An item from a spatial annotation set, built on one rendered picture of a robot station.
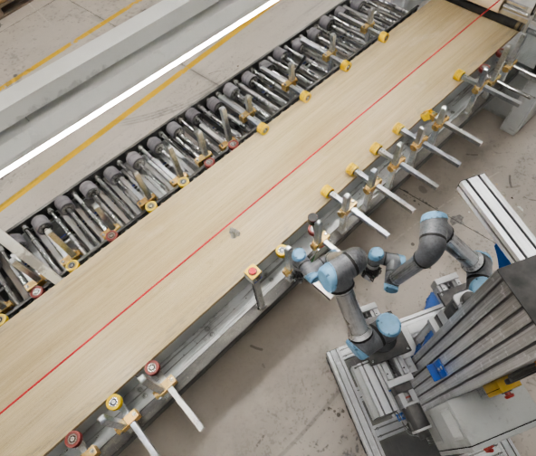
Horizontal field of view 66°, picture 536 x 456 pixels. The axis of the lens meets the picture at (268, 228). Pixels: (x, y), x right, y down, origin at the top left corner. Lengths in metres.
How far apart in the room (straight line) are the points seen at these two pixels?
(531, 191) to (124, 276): 3.49
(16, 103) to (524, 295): 1.48
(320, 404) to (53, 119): 2.54
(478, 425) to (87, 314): 2.09
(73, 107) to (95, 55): 0.16
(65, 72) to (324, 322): 2.59
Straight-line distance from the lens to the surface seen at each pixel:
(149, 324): 2.53
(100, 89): 1.38
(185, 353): 2.72
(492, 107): 4.85
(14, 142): 1.35
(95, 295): 2.73
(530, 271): 1.42
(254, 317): 2.62
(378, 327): 2.02
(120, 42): 1.37
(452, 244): 2.09
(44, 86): 1.32
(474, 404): 2.09
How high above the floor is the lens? 3.17
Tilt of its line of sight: 59 degrees down
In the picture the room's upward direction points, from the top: 8 degrees counter-clockwise
